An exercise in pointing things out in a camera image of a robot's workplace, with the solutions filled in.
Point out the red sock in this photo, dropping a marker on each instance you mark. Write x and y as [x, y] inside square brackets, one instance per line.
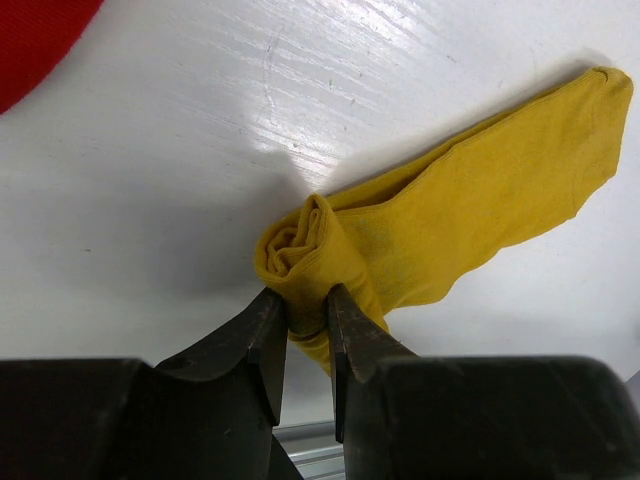
[35, 36]

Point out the aluminium mounting rail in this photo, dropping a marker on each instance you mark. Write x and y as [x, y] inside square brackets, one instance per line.
[307, 451]

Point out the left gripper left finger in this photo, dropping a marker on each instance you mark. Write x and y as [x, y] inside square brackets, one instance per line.
[207, 412]

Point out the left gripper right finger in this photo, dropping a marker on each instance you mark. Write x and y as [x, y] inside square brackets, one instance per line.
[402, 416]

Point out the yellow bear sock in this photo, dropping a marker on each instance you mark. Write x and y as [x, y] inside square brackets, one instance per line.
[405, 237]

